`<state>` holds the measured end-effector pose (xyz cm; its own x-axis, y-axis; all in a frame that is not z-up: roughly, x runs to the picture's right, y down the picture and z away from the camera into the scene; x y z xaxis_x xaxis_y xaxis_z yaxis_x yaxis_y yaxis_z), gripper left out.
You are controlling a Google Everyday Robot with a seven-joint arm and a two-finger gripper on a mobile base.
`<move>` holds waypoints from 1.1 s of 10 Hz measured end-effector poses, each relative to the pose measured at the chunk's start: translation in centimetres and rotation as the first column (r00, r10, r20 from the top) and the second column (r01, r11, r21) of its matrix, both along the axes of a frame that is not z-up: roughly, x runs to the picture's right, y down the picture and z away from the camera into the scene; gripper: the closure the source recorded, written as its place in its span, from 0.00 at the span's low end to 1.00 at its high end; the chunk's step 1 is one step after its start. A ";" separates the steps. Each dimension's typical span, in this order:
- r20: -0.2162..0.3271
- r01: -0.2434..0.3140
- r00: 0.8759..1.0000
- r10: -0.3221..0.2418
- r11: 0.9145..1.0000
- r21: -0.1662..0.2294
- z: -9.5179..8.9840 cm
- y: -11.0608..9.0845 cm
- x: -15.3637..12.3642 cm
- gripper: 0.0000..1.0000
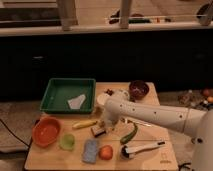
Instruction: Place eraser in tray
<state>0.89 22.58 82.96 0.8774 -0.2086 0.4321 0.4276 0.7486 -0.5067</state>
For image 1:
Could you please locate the brown dried item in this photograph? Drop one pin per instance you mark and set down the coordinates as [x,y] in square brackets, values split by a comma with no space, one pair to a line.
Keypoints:
[109,92]

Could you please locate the green plastic tray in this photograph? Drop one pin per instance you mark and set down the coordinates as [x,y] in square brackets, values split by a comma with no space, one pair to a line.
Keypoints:
[60,91]

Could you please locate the small green cup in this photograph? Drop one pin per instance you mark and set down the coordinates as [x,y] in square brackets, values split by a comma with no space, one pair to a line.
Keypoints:
[67,142]

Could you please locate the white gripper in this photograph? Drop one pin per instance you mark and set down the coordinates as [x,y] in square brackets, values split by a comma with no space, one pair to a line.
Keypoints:
[108,120]

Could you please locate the yellow banana toy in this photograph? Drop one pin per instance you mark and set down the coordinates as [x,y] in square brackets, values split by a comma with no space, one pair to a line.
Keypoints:
[84,124]

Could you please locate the blue sponge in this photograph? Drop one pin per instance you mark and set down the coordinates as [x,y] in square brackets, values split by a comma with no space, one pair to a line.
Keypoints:
[90,151]

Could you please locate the green chili pepper toy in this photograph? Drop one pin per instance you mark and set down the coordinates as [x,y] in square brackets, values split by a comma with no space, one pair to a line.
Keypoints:
[130,136]

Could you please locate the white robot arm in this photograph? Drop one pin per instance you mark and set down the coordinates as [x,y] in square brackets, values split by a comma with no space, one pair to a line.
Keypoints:
[197,124]

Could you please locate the white cup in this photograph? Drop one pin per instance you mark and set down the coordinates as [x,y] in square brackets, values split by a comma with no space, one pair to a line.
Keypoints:
[102,98]

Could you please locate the orange fruit toy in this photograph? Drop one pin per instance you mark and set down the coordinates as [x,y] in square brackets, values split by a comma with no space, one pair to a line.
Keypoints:
[106,152]

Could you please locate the orange plastic bowl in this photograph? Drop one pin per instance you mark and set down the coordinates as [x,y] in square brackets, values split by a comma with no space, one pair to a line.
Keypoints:
[46,131]

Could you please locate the white cloth piece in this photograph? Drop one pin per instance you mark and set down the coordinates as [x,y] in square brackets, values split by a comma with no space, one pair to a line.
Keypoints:
[76,103]

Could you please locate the dark red bowl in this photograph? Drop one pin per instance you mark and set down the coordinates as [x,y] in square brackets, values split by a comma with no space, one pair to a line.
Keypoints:
[138,89]

